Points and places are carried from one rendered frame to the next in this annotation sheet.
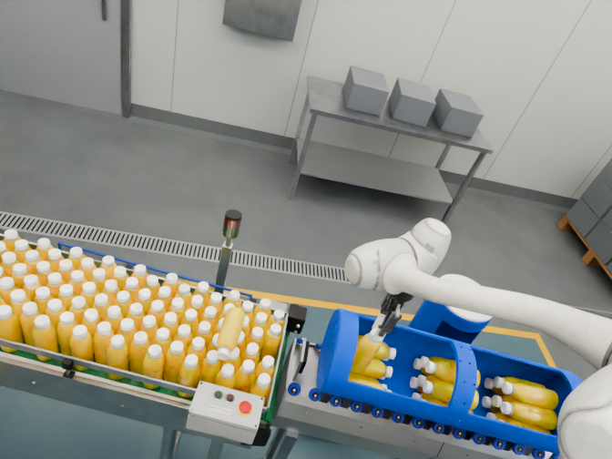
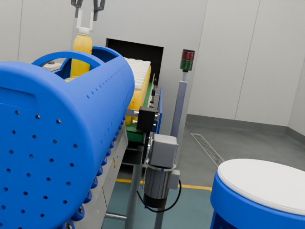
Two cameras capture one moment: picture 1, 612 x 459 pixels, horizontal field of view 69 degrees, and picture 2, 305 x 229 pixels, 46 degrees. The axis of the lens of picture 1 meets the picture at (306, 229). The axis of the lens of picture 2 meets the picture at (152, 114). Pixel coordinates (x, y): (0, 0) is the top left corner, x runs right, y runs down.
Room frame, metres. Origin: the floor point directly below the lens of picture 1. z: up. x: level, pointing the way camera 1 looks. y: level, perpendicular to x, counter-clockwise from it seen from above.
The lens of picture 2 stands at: (1.29, -1.57, 1.31)
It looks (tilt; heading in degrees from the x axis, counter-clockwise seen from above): 12 degrees down; 93
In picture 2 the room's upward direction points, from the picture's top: 9 degrees clockwise
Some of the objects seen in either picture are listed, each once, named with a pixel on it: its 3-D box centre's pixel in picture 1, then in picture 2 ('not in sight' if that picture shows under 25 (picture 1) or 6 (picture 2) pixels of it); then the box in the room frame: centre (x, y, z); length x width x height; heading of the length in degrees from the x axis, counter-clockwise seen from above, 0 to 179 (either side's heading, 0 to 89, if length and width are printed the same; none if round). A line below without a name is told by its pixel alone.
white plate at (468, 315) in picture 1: (465, 297); (279, 183); (1.55, -0.78, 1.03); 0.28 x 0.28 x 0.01
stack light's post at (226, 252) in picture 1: (211, 328); (165, 181); (1.31, 0.28, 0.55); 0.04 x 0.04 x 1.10; 4
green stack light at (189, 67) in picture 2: (230, 229); (186, 64); (1.31, 0.28, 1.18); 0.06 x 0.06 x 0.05
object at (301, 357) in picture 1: (300, 360); not in sight; (0.97, -0.13, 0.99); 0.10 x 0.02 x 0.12; 4
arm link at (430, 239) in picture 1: (422, 248); not in sight; (0.93, -0.30, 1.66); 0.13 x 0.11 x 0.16; 131
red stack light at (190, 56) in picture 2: (232, 219); (188, 55); (1.31, 0.28, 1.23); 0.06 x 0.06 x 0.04
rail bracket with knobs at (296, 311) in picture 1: (294, 321); (145, 120); (1.17, -0.07, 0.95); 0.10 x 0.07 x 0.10; 4
